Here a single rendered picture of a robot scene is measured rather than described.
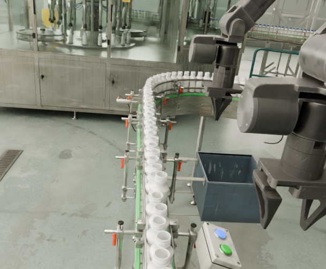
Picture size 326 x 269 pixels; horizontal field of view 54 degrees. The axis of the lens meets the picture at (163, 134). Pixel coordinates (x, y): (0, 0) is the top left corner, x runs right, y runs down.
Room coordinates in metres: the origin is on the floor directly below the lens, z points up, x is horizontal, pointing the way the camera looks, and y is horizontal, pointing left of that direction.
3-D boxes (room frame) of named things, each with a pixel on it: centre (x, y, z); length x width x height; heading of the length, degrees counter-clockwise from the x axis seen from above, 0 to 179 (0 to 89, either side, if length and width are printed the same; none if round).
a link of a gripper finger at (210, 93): (0.85, -0.13, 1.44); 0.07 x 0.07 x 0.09; 7
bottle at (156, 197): (0.80, 0.00, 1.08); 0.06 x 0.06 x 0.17
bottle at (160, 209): (0.74, -0.01, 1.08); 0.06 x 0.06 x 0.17
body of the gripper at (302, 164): (0.41, -0.20, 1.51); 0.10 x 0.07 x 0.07; 96
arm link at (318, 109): (0.40, -0.19, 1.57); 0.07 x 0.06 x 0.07; 96
